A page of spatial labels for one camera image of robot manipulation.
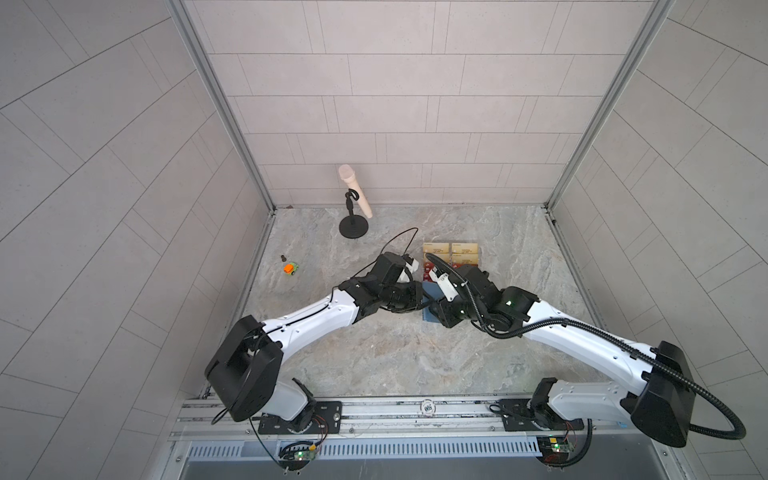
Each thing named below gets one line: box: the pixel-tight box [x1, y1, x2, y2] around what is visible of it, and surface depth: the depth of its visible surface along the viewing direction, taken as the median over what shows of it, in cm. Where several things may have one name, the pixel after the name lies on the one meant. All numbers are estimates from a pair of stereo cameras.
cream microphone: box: [338, 164, 373, 219], surface depth 93 cm
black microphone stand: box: [339, 188, 369, 239], surface depth 111 cm
